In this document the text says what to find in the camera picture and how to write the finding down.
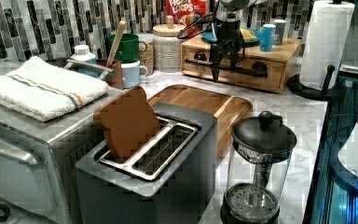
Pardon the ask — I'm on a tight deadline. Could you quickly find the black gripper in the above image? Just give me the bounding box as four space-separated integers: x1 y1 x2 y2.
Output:
210 20 244 82

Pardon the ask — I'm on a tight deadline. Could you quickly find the black drawer handle bar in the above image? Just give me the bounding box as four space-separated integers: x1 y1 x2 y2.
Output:
185 53 269 78

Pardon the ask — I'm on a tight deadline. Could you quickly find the wooden drawer box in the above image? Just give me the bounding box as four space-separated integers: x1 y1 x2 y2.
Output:
181 36 301 93

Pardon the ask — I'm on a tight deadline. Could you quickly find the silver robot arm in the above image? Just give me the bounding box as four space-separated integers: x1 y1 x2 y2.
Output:
210 0 256 82

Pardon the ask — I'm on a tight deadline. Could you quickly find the blue plate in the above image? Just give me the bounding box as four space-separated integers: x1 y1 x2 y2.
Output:
201 29 262 48

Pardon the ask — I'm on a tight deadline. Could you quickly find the yellow banana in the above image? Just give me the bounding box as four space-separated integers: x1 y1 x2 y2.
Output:
240 28 256 41

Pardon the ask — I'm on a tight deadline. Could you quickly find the blue cup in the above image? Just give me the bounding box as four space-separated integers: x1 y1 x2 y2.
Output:
260 24 276 52

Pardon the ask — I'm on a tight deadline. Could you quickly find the red cereal box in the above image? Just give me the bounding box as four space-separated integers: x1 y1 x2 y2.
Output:
165 0 206 29

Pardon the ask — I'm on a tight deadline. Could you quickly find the white ceramic canister wooden lid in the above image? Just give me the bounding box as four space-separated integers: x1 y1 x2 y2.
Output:
153 15 185 72

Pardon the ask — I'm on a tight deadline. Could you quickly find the wooden cutting board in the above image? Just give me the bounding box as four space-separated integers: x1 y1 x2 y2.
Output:
148 85 253 159

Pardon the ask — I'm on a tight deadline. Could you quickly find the grey metal cup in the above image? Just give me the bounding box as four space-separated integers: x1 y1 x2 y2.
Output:
273 20 286 46

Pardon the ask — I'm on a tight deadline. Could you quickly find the black paper towel holder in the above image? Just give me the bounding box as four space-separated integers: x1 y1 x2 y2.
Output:
286 65 347 101

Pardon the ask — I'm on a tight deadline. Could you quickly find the glass jar with grains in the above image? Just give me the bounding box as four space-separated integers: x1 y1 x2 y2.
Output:
138 34 154 76

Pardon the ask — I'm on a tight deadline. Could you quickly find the white mug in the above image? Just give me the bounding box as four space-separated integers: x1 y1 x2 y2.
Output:
121 61 148 89

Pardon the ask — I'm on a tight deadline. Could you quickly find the green mug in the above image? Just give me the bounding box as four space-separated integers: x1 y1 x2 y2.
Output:
114 34 147 63

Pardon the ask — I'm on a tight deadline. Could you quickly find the glass french press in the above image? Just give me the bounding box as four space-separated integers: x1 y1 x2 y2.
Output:
220 111 296 224

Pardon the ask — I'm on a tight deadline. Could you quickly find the white paper towel roll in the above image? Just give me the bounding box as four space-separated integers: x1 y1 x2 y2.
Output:
299 0 355 91

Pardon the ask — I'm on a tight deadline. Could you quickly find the brown utensil holder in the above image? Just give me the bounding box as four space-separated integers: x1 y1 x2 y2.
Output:
100 61 124 90

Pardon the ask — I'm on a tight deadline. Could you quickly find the brown toast slice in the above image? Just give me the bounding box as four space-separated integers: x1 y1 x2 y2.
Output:
93 87 160 163

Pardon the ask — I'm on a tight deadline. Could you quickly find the grey dish rack tray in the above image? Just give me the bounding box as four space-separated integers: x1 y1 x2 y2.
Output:
63 59 115 81

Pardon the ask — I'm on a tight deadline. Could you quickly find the grey two-slot toaster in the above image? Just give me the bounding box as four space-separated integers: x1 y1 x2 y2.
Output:
76 104 217 224

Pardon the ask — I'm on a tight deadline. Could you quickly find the white plastic bottle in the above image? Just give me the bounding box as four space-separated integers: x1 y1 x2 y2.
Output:
71 45 97 63

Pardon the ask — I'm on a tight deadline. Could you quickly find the white striped folded towel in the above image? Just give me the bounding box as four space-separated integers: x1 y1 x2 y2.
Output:
0 56 108 121

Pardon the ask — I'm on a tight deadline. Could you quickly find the silver toaster oven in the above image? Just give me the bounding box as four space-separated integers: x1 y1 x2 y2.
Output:
0 85 121 224

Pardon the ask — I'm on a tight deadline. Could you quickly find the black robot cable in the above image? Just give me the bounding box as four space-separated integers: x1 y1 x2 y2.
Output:
176 12 218 40

